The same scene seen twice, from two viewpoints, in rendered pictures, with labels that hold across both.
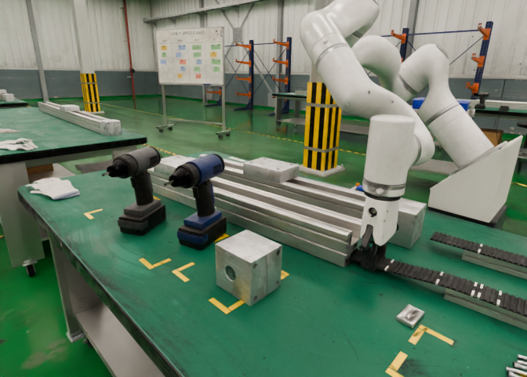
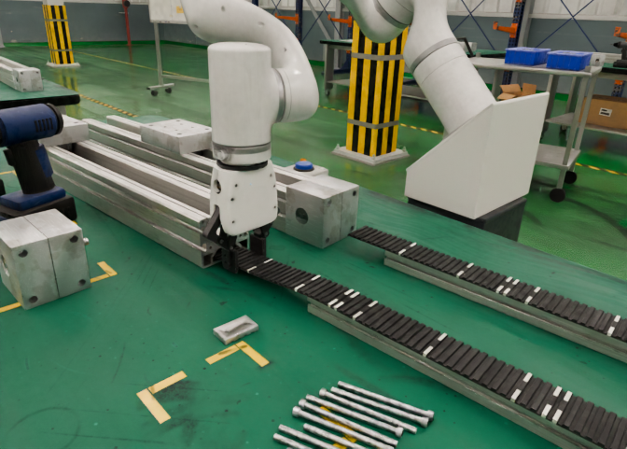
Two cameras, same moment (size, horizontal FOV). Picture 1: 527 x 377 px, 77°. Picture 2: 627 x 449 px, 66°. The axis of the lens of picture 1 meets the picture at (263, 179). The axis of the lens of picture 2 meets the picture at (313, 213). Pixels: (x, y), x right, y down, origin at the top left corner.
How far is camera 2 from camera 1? 0.39 m
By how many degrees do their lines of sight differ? 5
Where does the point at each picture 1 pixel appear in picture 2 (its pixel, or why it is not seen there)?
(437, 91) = (423, 21)
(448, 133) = (434, 87)
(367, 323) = (169, 336)
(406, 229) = (315, 219)
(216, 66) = not seen: outside the picture
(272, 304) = (58, 309)
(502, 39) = not seen: outside the picture
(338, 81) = not seen: outside the picture
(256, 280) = (31, 273)
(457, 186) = (437, 166)
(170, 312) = not seen: outside the picture
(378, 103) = (243, 26)
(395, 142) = (230, 81)
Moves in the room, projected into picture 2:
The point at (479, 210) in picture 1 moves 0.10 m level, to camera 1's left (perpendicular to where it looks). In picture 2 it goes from (463, 201) to (414, 199)
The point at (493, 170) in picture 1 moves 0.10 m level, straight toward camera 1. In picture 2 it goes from (478, 141) to (456, 150)
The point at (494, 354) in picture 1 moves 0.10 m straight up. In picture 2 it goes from (310, 380) to (313, 305)
